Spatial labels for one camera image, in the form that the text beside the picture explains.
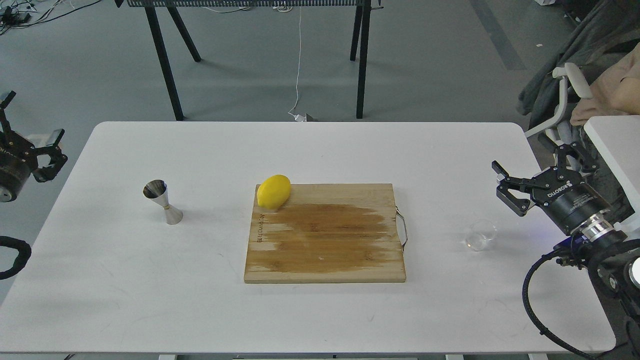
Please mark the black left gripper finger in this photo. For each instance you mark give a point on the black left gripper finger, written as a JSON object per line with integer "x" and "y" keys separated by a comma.
{"x": 7, "y": 134}
{"x": 57, "y": 158}

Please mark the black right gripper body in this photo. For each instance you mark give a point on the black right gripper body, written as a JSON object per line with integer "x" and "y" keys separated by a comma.
{"x": 566, "y": 199}

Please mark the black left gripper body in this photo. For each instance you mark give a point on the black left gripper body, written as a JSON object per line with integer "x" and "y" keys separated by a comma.
{"x": 17, "y": 163}

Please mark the small clear glass cup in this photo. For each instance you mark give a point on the small clear glass cup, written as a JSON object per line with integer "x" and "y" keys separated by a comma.
{"x": 480, "y": 235}

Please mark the steel double jigger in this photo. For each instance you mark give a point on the steel double jigger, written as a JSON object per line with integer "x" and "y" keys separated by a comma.
{"x": 157, "y": 191}

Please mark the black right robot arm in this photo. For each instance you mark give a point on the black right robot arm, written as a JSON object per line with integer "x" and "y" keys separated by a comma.
{"x": 592, "y": 243}

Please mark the white side table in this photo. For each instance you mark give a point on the white side table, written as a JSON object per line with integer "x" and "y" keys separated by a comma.
{"x": 617, "y": 139}

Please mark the person in beige sweater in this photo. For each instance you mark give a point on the person in beige sweater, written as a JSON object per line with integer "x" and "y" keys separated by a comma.
{"x": 616, "y": 92}

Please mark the white office chair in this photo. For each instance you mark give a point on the white office chair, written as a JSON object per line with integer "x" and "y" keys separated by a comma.
{"x": 570, "y": 77}

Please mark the wooden cutting board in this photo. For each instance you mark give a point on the wooden cutting board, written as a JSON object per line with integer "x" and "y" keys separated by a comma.
{"x": 327, "y": 234}

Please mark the yellow lemon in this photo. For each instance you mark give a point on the yellow lemon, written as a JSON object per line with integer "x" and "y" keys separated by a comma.
{"x": 273, "y": 192}

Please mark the black metal frame table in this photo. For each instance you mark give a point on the black metal frame table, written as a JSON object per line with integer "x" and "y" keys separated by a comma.
{"x": 214, "y": 44}

